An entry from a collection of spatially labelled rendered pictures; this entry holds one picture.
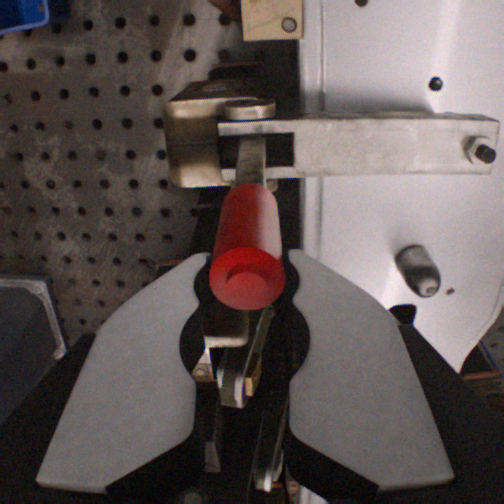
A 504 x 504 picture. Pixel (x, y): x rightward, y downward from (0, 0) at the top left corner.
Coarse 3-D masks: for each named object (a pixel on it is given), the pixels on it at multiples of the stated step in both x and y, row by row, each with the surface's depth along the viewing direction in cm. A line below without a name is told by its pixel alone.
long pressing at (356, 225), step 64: (320, 0) 24; (384, 0) 24; (448, 0) 24; (320, 64) 27; (384, 64) 27; (448, 64) 26; (320, 192) 32; (384, 192) 32; (448, 192) 32; (320, 256) 35; (384, 256) 35; (448, 256) 35; (448, 320) 39
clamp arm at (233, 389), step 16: (256, 320) 34; (256, 336) 33; (224, 352) 31; (240, 352) 31; (256, 352) 33; (224, 368) 29; (240, 368) 29; (256, 368) 30; (224, 384) 29; (240, 384) 29; (256, 384) 31; (224, 400) 29; (240, 400) 29
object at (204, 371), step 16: (208, 192) 58; (224, 192) 58; (208, 208) 55; (208, 224) 50; (192, 240) 47; (208, 240) 46; (224, 304) 35; (208, 320) 33; (224, 320) 33; (240, 320) 33; (208, 336) 32; (224, 336) 31; (240, 336) 31; (208, 352) 32; (208, 368) 33
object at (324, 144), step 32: (224, 128) 22; (256, 128) 22; (288, 128) 22; (320, 128) 22; (352, 128) 22; (384, 128) 22; (416, 128) 22; (448, 128) 22; (480, 128) 22; (224, 160) 25; (288, 160) 24; (320, 160) 23; (352, 160) 23; (384, 160) 23; (416, 160) 23; (448, 160) 23; (480, 160) 22
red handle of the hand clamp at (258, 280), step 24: (240, 144) 22; (264, 144) 22; (240, 168) 18; (264, 168) 18; (240, 192) 15; (264, 192) 15; (240, 216) 13; (264, 216) 13; (216, 240) 13; (240, 240) 11; (264, 240) 11; (216, 264) 11; (240, 264) 11; (264, 264) 11; (216, 288) 12; (240, 288) 11; (264, 288) 11
